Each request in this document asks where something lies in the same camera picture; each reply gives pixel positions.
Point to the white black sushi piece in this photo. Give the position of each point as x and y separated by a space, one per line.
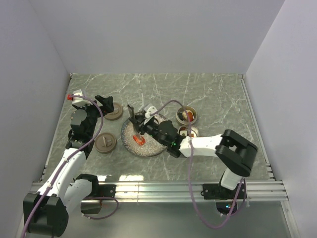
182 116

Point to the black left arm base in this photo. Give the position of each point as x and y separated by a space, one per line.
98 189

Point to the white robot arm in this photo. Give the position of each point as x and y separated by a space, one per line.
235 151

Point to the round lunch container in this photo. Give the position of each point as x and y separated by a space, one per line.
192 131
186 109

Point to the round lunch container far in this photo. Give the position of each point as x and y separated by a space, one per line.
186 109

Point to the brown round lid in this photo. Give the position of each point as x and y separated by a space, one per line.
105 142
116 114

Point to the speckled ceramic plate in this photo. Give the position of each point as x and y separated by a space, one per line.
149 149

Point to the orange salmon slice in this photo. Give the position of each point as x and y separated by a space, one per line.
190 116

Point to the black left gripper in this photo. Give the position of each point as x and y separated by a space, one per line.
107 103

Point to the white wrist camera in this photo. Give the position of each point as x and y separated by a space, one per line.
150 111
77 99

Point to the orange shrimp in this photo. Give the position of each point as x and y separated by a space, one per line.
139 139

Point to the silver metal tongs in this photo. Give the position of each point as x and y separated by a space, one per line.
132 118

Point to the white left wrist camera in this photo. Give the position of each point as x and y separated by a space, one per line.
77 99

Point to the aluminium left side rail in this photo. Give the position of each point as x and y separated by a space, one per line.
55 132

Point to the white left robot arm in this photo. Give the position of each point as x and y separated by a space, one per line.
46 212

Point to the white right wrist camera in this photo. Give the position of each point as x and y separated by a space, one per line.
150 111

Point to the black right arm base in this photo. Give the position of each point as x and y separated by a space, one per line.
223 196

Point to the aluminium front rail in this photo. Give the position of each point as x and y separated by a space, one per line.
178 191

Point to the round lunch container near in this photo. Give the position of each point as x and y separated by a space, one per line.
192 131

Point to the white sushi green dot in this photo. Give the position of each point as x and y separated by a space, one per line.
183 133

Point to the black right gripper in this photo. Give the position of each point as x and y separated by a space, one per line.
140 120

